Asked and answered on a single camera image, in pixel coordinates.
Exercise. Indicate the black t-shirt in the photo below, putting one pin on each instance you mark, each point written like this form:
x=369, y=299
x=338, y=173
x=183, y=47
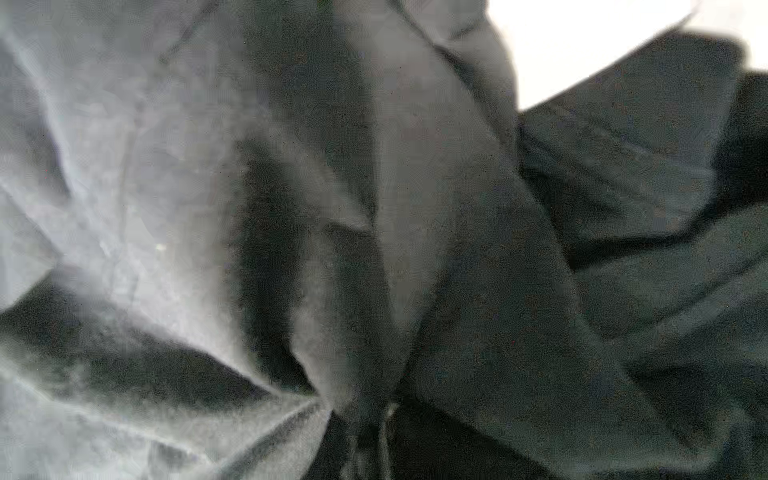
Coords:
x=320, y=240

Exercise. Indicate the floral table mat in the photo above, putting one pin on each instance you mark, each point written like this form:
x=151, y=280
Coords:
x=555, y=44

